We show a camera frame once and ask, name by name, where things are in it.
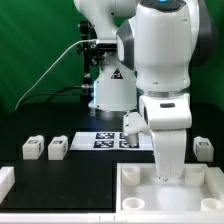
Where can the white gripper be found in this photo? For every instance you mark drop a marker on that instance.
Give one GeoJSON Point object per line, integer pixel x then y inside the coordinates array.
{"type": "Point", "coordinates": [168, 120]}

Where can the white square table top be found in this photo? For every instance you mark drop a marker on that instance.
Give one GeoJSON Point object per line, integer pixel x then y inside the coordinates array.
{"type": "Point", "coordinates": [139, 190]}

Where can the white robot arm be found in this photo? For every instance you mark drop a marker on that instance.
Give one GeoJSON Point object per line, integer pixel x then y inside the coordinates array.
{"type": "Point", "coordinates": [145, 49]}

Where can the white sheet with AprilTags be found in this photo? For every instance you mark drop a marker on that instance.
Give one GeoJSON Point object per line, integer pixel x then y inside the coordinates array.
{"type": "Point", "coordinates": [108, 141]}

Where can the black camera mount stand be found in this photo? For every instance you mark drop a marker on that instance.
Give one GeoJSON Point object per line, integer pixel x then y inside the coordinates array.
{"type": "Point", "coordinates": [92, 55]}

